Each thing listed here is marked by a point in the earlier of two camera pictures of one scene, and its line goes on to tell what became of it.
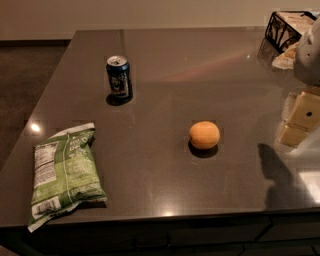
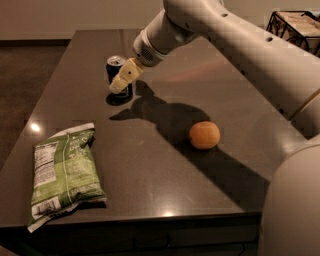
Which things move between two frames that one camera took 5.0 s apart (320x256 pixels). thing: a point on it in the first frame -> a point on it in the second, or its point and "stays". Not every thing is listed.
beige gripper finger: x=306 y=111 -> x=131 y=69
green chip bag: x=65 y=174 stays
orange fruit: x=204 y=135 stays
